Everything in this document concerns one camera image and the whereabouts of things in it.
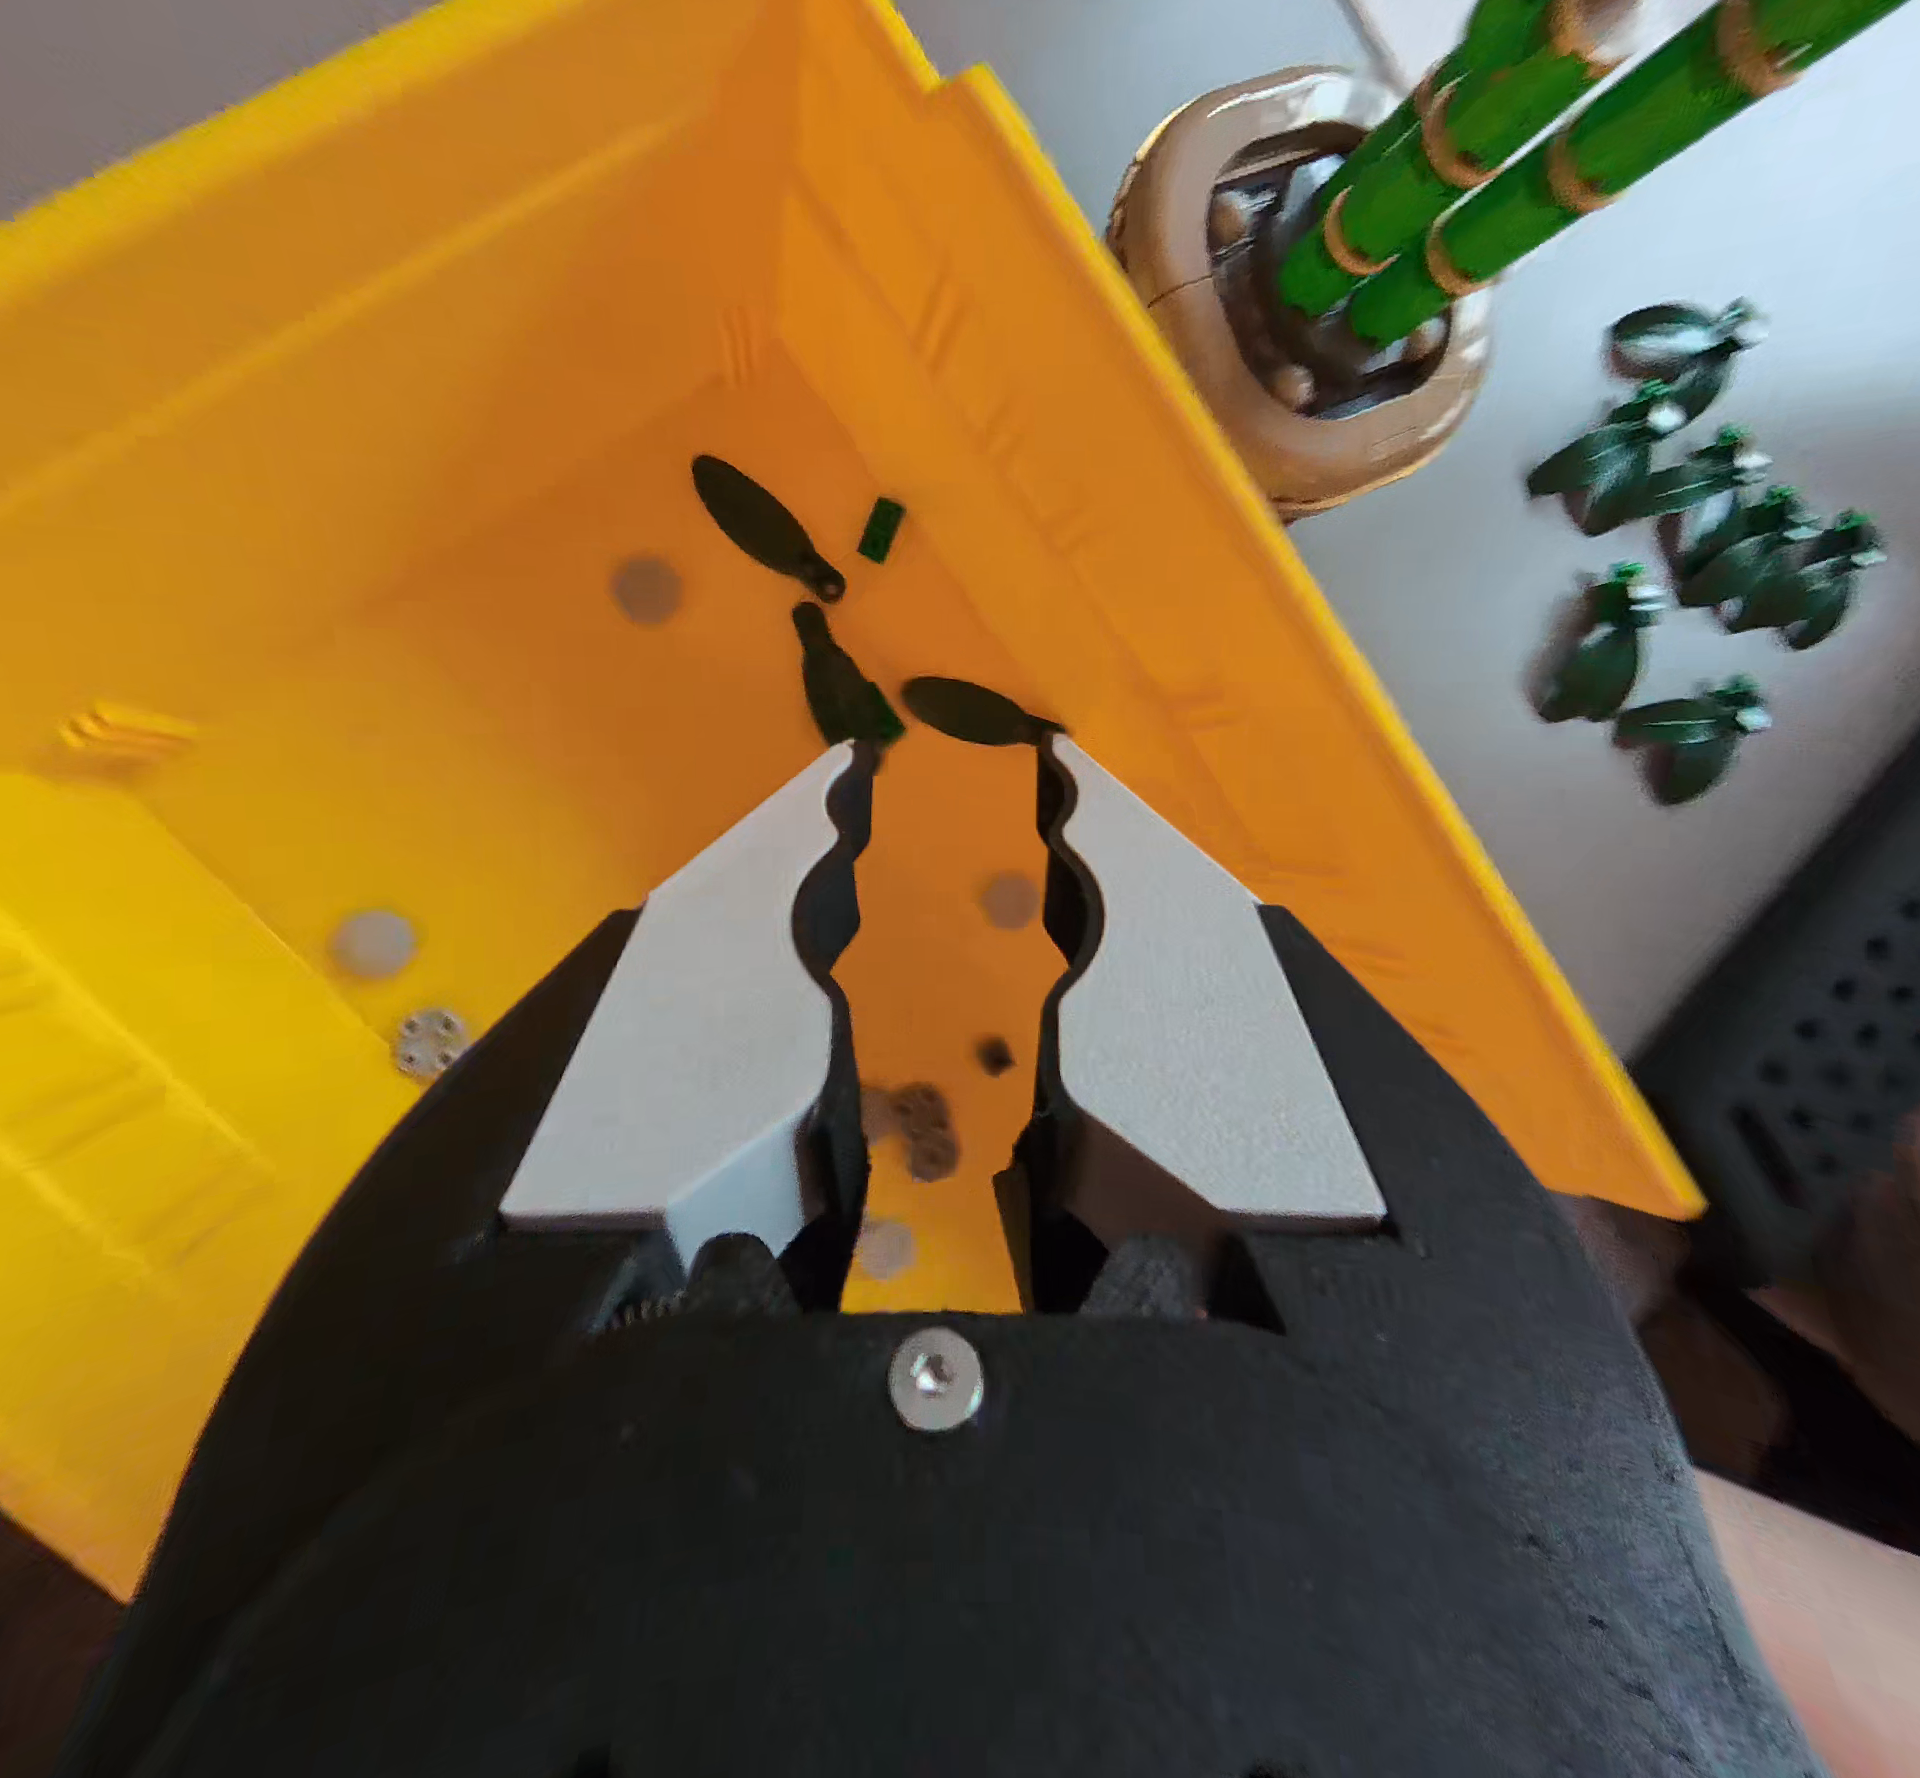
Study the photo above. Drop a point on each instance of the lego bamboo pot model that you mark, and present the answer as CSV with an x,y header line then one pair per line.
x,y
1501,113

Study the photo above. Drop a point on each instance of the grey lego piece cluster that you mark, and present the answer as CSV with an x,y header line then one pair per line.
x,y
918,1129

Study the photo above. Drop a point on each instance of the pile of lego leaf clusters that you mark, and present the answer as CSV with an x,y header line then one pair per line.
x,y
1726,548

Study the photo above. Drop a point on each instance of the small green lego plate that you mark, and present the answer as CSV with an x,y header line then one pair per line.
x,y
882,531

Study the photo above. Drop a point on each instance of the grey round holed lego plate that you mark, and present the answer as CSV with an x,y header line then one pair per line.
x,y
430,1044

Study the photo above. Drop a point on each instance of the yellow plastic bin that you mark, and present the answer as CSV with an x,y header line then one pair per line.
x,y
449,384

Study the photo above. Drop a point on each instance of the person's leg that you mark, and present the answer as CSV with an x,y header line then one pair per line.
x,y
1845,1658

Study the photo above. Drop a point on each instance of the dark green lego leaf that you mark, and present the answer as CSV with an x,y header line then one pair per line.
x,y
967,709
751,519
841,699

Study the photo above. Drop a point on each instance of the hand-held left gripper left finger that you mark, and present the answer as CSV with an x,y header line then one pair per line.
x,y
690,1044

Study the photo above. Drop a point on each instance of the black mesh chair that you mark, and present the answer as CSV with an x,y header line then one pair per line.
x,y
1800,997

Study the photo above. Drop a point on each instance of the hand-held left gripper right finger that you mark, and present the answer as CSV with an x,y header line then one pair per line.
x,y
1199,1057

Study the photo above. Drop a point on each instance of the grey round lego tile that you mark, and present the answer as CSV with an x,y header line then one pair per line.
x,y
372,944
647,591
1011,901
886,1248

